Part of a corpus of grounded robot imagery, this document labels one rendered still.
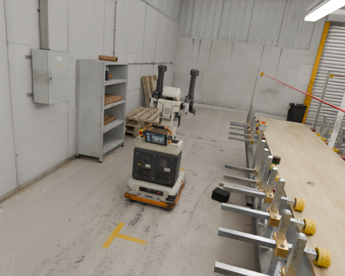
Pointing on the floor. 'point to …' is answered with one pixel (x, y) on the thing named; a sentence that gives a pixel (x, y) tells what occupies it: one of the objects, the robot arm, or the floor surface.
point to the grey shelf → (95, 122)
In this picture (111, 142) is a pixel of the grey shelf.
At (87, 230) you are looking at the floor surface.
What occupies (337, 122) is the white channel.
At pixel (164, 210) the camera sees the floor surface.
